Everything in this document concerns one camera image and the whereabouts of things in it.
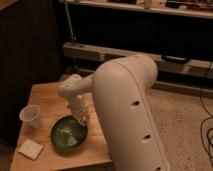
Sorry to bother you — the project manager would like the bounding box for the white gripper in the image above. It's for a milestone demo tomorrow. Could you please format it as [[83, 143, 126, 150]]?
[[70, 95, 89, 127]]

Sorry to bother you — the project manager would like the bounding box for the green ceramic bowl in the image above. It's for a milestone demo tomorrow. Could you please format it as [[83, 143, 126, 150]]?
[[50, 116, 88, 153]]

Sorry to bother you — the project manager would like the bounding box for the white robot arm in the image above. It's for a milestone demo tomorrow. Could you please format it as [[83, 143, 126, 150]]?
[[58, 54, 169, 171]]

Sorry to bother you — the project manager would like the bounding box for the wooden table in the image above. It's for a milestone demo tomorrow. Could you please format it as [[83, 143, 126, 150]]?
[[10, 82, 114, 171]]

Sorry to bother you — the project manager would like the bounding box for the clear plastic cup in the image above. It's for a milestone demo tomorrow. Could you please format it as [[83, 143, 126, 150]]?
[[19, 105, 42, 128]]

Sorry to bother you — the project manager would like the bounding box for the white lower shelf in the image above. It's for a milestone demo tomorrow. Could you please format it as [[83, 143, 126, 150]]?
[[63, 42, 209, 77]]

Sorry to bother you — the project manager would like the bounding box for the white shelf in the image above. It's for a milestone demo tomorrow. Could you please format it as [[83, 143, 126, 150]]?
[[63, 42, 209, 77], [58, 0, 213, 19]]

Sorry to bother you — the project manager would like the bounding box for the metal shelf pole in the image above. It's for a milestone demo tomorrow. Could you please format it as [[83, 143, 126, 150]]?
[[64, 0, 77, 46]]

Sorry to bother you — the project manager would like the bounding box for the white upper shelf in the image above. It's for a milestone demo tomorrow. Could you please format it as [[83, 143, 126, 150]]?
[[58, 0, 213, 19]]

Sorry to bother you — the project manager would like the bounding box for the black handle object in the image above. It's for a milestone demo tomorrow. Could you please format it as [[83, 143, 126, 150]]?
[[161, 55, 190, 64]]

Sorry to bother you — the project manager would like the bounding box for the black cable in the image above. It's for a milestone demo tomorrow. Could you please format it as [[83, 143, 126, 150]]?
[[198, 61, 213, 158]]

